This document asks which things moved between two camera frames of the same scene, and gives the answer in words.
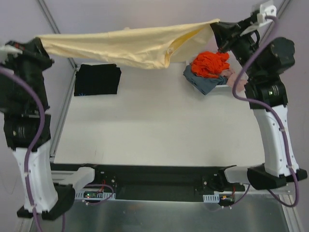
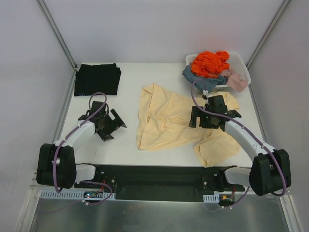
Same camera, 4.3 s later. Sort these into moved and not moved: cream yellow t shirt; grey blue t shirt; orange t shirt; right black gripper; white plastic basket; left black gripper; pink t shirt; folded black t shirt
Moved: cream yellow t shirt; right black gripper; left black gripper
Not moved: grey blue t shirt; orange t shirt; pink t shirt; folded black t shirt; white plastic basket
